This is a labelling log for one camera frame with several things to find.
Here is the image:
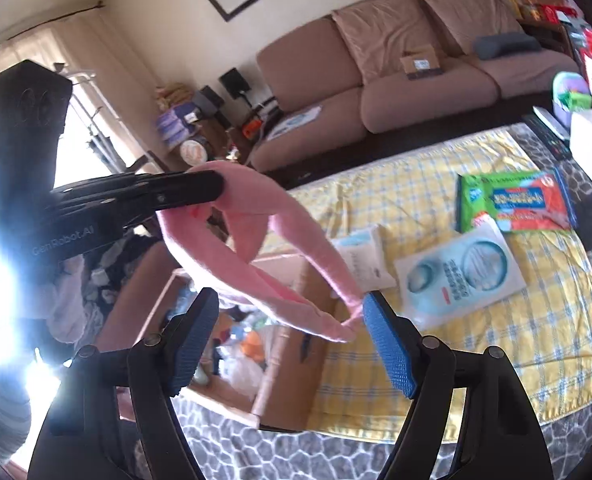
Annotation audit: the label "cardboard box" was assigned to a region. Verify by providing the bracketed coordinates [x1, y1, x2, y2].
[94, 242, 327, 432]

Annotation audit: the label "grey patterned blanket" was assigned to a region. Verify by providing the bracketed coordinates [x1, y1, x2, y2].
[172, 125, 592, 479]

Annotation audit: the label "brown sofa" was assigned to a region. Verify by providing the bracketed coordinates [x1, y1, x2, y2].
[250, 0, 578, 172]

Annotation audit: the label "small cardboard parcel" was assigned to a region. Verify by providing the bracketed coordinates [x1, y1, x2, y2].
[401, 44, 443, 80]

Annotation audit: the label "black remote control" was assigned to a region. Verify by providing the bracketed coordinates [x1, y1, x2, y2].
[522, 114, 572, 160]

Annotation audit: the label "green orange wipes pack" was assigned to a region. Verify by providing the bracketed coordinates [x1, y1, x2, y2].
[455, 169, 578, 233]

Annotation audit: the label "purple small basket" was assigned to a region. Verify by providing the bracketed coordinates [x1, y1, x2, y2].
[552, 72, 592, 129]

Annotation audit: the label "orange felt flower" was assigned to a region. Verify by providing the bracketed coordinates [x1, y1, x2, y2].
[239, 330, 265, 364]

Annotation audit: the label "face mask sachet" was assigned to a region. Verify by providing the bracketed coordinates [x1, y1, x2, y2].
[395, 218, 527, 332]

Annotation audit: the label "white paper packet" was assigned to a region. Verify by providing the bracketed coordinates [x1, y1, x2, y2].
[332, 224, 397, 292]

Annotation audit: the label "pink plush headband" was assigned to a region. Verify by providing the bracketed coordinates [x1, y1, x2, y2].
[157, 160, 364, 342]

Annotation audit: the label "yellow plaid cloth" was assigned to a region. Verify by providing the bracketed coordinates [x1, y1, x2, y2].
[294, 125, 592, 424]

